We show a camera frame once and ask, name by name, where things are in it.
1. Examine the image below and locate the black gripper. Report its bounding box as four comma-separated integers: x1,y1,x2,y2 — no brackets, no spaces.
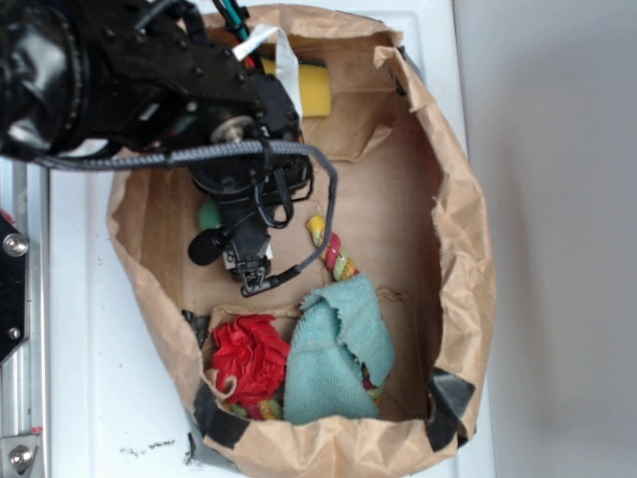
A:
188,74,315,265

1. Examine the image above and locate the green textured ball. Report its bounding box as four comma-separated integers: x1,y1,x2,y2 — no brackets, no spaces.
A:
197,199,223,231

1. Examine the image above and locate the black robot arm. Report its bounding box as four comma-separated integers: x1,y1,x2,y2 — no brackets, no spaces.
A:
1,1,313,273

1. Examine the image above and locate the red crinkled paper ball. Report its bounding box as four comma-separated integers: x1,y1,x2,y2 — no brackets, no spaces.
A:
211,314,291,406

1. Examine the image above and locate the yellow sponge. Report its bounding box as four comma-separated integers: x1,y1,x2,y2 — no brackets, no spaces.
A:
279,63,331,119

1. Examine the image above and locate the brown paper bag tray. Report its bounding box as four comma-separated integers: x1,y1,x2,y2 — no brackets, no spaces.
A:
108,4,496,477

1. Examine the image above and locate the teal terry cloth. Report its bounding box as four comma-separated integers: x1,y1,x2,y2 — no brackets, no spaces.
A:
284,274,395,425

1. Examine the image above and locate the grey braided cable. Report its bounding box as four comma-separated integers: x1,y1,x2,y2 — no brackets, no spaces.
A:
34,138,340,291

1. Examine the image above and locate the multicolour twisted rope toy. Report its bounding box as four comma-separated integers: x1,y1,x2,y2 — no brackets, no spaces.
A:
307,215,359,282

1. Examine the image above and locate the white flat ribbon cable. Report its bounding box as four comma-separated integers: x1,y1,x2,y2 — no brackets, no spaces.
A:
231,24,304,119

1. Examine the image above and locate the aluminium extrusion rail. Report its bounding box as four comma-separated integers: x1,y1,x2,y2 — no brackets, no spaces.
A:
1,158,50,477

